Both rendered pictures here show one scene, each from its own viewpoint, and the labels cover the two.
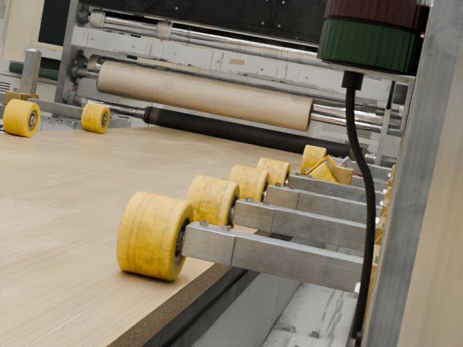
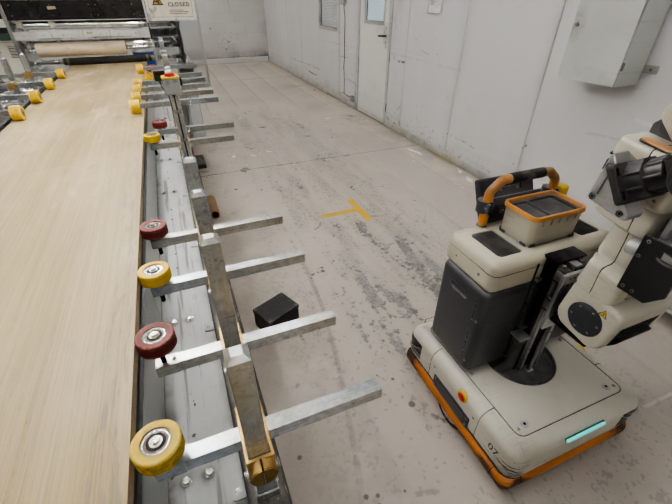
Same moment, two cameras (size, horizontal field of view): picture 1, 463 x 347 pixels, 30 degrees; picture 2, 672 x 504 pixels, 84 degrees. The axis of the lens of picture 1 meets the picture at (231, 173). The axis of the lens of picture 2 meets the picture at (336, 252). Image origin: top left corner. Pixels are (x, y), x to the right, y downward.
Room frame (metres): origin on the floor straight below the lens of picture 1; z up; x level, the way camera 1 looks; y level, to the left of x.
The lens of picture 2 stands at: (-1.82, 0.32, 1.51)
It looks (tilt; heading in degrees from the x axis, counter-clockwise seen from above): 35 degrees down; 327
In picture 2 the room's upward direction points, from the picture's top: straight up
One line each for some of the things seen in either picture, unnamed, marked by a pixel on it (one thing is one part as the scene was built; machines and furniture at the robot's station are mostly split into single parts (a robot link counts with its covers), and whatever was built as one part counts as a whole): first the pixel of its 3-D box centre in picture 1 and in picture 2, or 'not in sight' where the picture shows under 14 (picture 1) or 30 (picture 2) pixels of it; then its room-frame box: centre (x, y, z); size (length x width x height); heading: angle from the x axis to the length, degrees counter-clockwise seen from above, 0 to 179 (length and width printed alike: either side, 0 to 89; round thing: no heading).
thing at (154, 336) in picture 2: not in sight; (160, 351); (-1.14, 0.35, 0.85); 0.08 x 0.08 x 0.11
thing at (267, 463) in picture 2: not in sight; (256, 441); (-1.43, 0.25, 0.83); 0.14 x 0.06 x 0.05; 170
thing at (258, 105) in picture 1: (258, 105); (105, 47); (3.17, -0.05, 1.05); 1.43 x 0.12 x 0.12; 80
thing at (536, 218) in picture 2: not in sight; (540, 217); (-1.25, -0.88, 0.87); 0.23 x 0.15 x 0.11; 79
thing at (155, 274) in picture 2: not in sight; (158, 284); (-0.90, 0.30, 0.85); 0.08 x 0.08 x 0.11
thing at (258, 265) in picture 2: not in sight; (232, 272); (-0.93, 0.11, 0.84); 0.43 x 0.03 x 0.04; 80
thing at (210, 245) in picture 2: not in sight; (229, 328); (-1.21, 0.20, 0.90); 0.04 x 0.04 x 0.48; 80
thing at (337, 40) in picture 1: (368, 48); not in sight; (0.52, -0.07, 1.14); 0.06 x 0.06 x 0.02
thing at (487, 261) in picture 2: not in sight; (522, 285); (-1.28, -0.88, 0.59); 0.55 x 0.34 x 0.83; 79
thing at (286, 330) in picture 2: not in sight; (252, 341); (-1.18, 0.15, 0.80); 0.43 x 0.03 x 0.04; 80
